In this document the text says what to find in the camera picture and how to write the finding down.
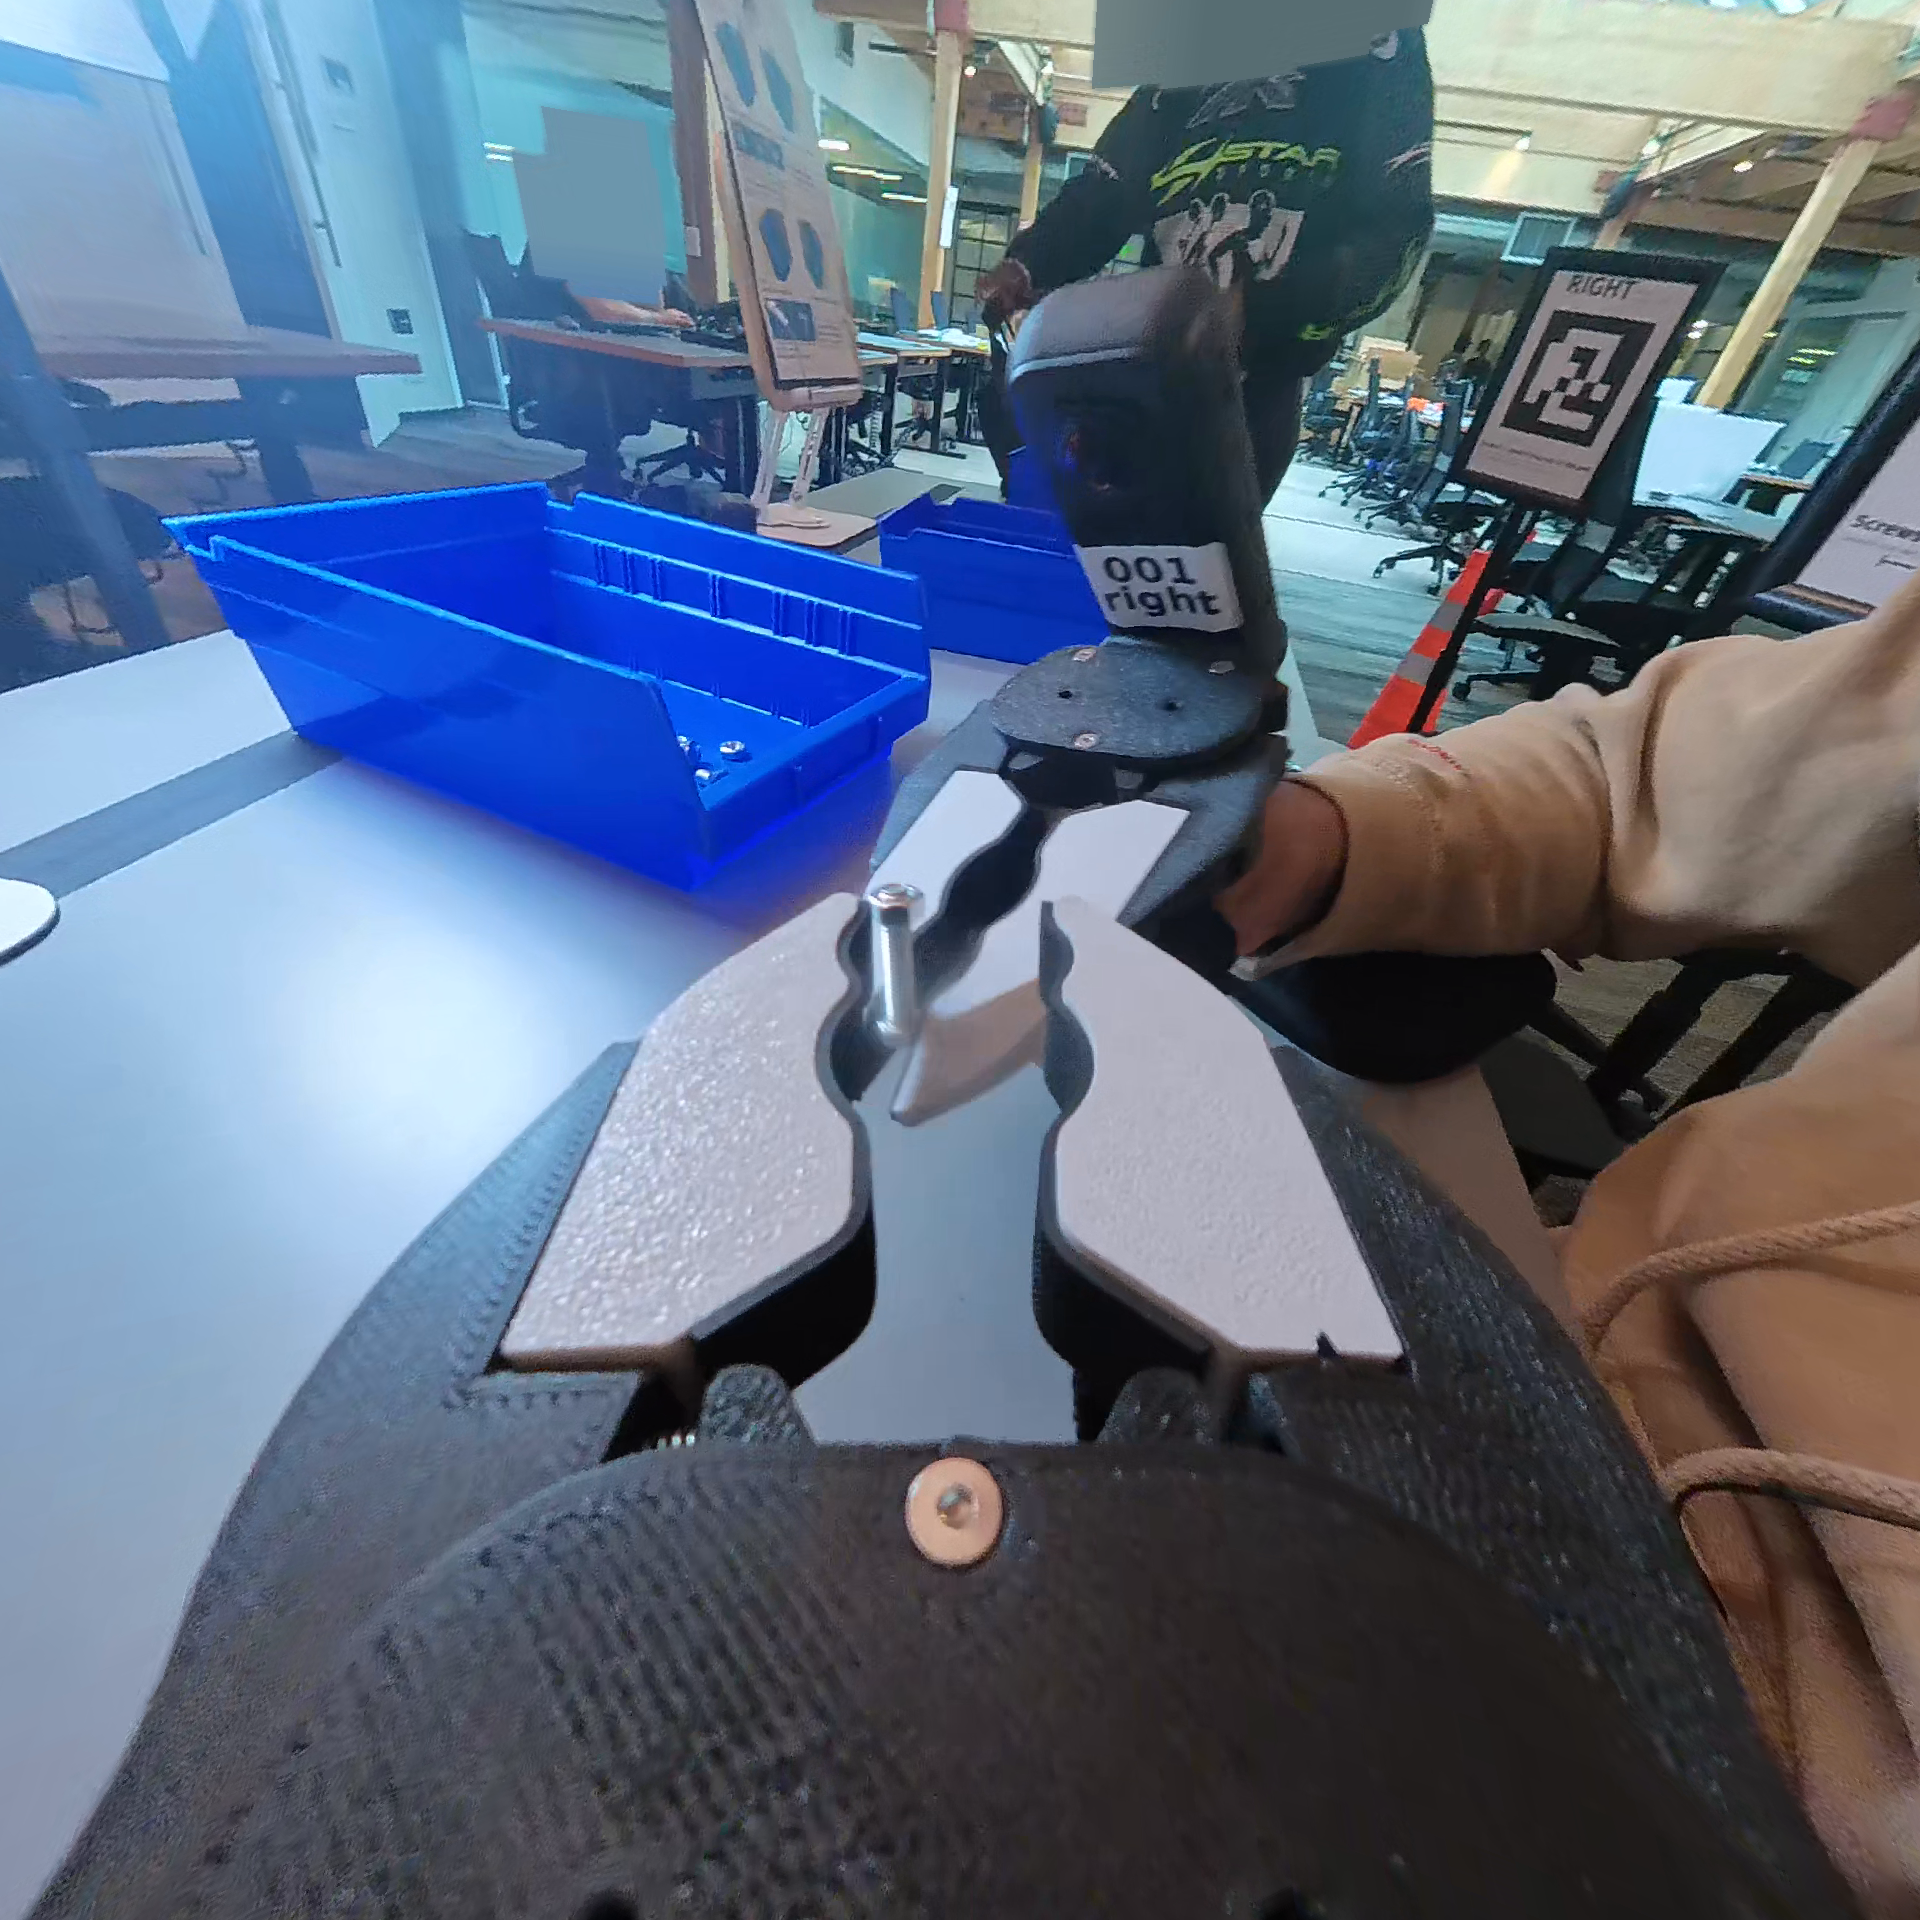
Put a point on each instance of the orange traffic cone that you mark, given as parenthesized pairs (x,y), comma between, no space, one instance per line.
(1428,646)

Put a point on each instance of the person's right forearm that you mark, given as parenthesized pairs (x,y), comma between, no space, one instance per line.
(1621,797)

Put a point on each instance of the wooden desk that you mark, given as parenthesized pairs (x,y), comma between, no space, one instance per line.
(616,355)
(210,355)

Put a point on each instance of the black office chair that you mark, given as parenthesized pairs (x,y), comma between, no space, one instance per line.
(1636,601)

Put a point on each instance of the silver bolt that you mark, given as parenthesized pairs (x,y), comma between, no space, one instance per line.
(892,961)

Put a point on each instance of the cluster of bolts with nuts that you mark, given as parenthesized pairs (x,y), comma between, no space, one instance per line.
(721,757)

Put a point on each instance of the black white banner stand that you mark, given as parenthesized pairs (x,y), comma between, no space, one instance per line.
(1869,511)
(1585,375)

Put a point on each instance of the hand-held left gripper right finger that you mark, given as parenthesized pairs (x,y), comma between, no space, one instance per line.
(1209,1187)

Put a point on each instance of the white tablet stand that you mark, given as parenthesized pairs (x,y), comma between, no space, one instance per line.
(25,920)

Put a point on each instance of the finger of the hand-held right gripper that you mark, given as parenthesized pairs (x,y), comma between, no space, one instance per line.
(960,825)
(968,1057)

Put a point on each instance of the person's beige hoodie torso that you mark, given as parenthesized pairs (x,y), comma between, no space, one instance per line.
(1802,1412)

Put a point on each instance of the cardboard sign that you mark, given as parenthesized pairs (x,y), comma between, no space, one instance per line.
(776,212)

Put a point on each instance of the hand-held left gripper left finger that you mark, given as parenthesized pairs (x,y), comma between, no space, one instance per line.
(717,1187)

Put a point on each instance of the blue plastic bin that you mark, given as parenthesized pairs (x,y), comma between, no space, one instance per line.
(421,676)
(991,585)

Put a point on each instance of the person's right hand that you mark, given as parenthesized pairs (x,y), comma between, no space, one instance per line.
(1292,872)

